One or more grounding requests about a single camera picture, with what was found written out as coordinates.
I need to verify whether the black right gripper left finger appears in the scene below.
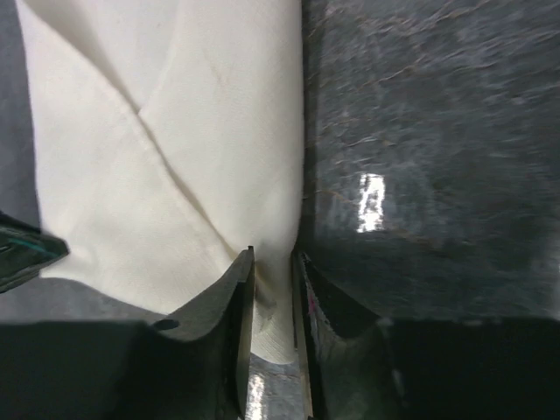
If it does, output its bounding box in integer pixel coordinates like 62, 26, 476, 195
153, 247, 256, 419

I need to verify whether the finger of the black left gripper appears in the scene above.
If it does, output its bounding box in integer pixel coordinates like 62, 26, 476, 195
1, 213, 69, 293

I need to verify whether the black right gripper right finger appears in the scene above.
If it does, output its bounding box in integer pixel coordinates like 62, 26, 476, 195
291, 250, 385, 419

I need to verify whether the white cloth napkin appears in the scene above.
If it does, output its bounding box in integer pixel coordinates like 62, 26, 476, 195
17, 1, 304, 364

